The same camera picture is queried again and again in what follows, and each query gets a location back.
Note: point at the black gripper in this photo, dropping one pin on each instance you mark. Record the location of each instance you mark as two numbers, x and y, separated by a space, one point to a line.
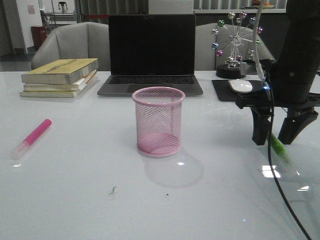
289 87

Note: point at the green highlighter pen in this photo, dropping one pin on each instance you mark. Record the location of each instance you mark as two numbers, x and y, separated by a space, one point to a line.
280 158

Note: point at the pink highlighter pen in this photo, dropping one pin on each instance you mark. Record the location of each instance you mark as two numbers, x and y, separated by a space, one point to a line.
31 139

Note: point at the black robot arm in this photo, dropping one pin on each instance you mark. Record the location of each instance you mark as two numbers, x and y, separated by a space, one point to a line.
302 41

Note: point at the pink mesh pen holder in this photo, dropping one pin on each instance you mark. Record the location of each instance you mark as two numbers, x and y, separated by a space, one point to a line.
158 114

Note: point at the white computer mouse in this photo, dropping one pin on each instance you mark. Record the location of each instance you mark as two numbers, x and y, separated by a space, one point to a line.
240 86

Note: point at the black mouse pad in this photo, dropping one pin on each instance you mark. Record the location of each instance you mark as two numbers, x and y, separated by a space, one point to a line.
224 92

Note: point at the ferris wheel desk ornament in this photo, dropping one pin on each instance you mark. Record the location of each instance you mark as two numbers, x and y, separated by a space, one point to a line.
234 65

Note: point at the grey armchair right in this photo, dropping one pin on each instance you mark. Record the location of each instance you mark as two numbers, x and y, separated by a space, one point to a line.
205 56

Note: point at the grey armchair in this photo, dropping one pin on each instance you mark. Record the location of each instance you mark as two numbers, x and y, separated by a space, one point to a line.
76 41
205 56

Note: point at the fruit bowl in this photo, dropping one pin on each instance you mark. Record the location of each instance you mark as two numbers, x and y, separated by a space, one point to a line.
265 3

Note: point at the grey laptop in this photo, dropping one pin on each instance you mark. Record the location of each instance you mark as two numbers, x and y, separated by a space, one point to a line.
151 50

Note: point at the middle book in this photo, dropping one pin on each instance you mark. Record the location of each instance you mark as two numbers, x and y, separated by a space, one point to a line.
76 86

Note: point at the grey armchair left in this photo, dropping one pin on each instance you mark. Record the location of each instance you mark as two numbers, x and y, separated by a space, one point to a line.
76 41

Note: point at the top yellow book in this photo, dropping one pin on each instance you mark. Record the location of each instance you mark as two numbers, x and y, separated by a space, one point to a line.
61 71

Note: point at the bottom book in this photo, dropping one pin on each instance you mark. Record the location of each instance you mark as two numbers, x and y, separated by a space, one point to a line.
51 94

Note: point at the red bin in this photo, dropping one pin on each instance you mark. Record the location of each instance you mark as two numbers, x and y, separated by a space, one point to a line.
39 35

